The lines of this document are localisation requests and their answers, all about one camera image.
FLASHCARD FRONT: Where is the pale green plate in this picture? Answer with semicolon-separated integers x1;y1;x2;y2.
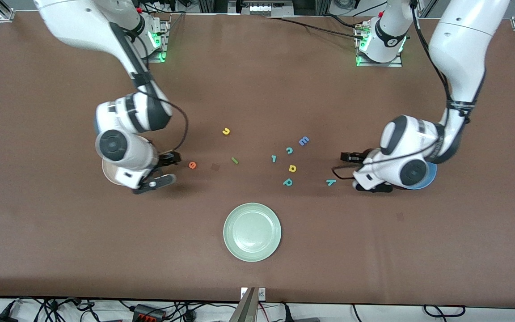
223;203;282;263

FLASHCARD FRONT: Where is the black looped cable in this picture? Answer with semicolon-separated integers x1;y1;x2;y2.
423;305;466;318

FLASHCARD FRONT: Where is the aluminium frame structure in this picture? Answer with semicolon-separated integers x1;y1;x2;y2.
197;0;332;17

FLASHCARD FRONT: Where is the black cable on table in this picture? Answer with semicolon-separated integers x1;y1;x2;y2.
264;16;367;38

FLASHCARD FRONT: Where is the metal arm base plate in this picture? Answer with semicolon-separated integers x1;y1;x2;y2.
356;20;403;68
144;18;169;63

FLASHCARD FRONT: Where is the beige brown plate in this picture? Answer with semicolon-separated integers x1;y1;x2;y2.
102;159;122;185

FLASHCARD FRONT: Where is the grey metal post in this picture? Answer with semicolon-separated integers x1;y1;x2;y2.
228;287;256;322

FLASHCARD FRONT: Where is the black orange power strip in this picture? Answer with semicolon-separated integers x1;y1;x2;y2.
132;304;167;322

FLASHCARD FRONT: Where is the blue plate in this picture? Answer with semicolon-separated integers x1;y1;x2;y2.
412;162;437;190

